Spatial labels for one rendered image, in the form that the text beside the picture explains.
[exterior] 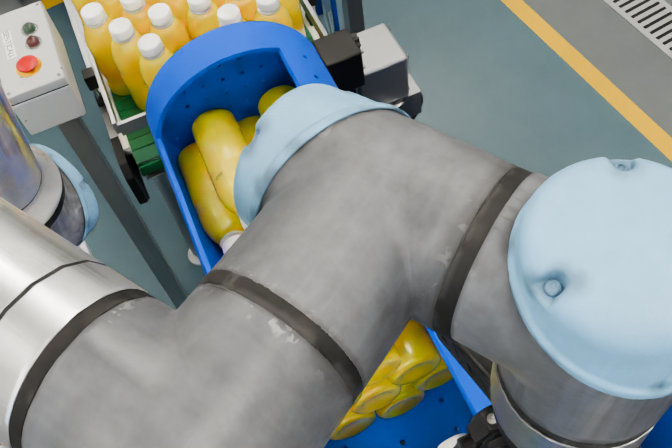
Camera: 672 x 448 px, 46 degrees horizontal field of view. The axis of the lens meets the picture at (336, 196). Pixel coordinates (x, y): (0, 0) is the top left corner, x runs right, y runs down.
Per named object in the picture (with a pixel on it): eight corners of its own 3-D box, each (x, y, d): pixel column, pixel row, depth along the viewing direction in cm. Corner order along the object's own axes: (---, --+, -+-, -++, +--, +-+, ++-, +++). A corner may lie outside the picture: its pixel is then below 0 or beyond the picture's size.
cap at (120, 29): (138, 31, 136) (134, 24, 135) (119, 44, 135) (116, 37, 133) (125, 21, 138) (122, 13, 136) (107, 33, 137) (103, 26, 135)
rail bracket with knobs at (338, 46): (322, 107, 146) (315, 70, 137) (308, 81, 150) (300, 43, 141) (371, 88, 147) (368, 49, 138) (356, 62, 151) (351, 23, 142)
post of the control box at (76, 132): (186, 324, 224) (39, 97, 141) (182, 312, 226) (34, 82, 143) (199, 319, 225) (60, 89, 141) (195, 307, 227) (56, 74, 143)
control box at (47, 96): (31, 136, 136) (4, 97, 127) (10, 59, 147) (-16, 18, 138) (87, 114, 137) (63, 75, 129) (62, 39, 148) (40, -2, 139)
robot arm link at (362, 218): (148, 216, 30) (399, 363, 26) (318, 33, 35) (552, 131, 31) (195, 312, 36) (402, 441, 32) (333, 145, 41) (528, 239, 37)
